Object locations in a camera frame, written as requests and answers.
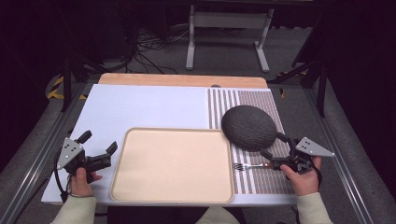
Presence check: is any person's lap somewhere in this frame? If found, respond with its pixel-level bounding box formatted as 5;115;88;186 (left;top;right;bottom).
194;205;241;224

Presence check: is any dark grey round textured plate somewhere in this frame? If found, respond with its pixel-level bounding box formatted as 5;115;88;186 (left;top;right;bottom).
220;105;278;153

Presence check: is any silver metal fork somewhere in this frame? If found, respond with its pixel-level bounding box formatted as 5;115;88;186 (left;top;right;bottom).
233;162;276;172

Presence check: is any white metal stand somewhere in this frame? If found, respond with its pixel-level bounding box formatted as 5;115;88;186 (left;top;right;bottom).
185;4;276;74

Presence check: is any grey aluminium rail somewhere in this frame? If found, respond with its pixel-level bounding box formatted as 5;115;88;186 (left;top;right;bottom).
303;88;376;224
0;81;92;224

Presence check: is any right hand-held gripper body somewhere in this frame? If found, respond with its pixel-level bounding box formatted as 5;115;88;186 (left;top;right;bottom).
269;136;336;175

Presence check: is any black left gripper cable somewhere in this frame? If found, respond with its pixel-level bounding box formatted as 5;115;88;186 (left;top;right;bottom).
52;149;71;203

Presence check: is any white table cover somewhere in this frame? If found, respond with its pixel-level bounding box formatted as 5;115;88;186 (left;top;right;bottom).
40;83;299;207

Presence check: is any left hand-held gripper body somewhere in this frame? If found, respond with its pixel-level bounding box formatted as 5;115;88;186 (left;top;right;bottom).
56;137;112;185

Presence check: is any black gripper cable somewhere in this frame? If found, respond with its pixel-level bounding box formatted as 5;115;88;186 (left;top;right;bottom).
312;161;324;189
52;149;71;203

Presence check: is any person's right hand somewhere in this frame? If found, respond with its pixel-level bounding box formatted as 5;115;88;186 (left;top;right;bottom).
279;156;323;197

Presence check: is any black tripod stand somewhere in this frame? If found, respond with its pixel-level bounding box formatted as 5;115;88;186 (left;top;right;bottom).
267;12;332;119
60;54;107;114

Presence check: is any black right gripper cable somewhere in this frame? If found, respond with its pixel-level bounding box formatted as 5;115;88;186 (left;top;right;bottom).
312;161;324;189

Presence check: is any black cable bundle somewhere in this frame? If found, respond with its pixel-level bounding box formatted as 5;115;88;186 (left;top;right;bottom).
123;27;189;76

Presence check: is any striped woven placemat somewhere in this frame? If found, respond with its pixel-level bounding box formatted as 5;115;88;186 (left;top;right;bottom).
206;88;297;196

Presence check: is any beige plastic tray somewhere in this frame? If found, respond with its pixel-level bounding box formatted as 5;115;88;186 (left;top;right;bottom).
109;127;235;204

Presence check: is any person's left hand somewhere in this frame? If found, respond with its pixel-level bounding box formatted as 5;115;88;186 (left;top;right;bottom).
68;167;104;198

